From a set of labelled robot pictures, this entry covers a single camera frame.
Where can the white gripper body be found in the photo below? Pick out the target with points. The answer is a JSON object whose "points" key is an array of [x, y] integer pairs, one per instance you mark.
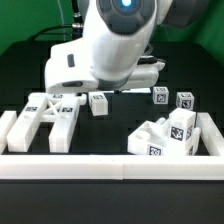
{"points": [[103, 65]]}

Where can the white chair seat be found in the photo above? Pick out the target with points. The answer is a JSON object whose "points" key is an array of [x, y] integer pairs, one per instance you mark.
{"points": [[161, 139]]}

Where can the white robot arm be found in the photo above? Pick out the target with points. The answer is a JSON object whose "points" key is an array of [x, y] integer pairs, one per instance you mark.
{"points": [[136, 20]]}

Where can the white marker sheet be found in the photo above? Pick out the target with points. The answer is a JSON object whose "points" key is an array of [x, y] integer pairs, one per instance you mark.
{"points": [[135, 90]]}

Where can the small white marker cube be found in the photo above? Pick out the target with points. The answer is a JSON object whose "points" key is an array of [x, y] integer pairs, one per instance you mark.
{"points": [[160, 95]]}

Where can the right white marker cube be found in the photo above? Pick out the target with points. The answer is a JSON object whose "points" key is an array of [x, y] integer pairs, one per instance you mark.
{"points": [[185, 100]]}

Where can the white U-shaped fence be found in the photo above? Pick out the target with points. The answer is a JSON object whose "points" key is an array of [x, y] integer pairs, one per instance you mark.
{"points": [[123, 167]]}

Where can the white chair back frame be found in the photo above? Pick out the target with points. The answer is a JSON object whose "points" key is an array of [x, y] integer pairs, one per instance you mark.
{"points": [[61, 110]]}

